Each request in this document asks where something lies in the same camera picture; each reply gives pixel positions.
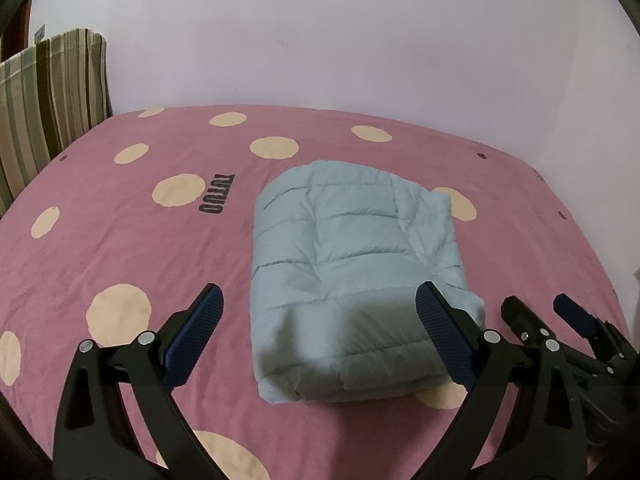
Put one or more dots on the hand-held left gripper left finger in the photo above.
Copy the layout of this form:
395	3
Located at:
197	330

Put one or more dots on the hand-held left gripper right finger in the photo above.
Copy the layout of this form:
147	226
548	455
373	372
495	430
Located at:
442	335

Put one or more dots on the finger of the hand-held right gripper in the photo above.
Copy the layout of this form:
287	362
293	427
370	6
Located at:
522	317
575	312

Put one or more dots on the light blue puffer jacket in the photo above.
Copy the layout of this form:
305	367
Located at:
340	260

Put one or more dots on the pink spotted bed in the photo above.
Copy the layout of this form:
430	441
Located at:
125	250

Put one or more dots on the striped headboard cushion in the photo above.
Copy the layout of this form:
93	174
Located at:
50	100

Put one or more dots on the wall socket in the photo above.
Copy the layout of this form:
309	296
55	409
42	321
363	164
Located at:
40	32

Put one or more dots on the brown door frame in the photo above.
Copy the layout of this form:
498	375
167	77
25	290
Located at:
17	30

